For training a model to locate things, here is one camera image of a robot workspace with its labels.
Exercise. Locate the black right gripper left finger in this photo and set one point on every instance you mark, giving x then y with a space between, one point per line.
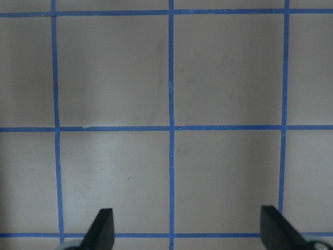
101 232

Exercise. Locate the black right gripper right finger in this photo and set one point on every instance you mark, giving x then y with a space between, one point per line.
277 233

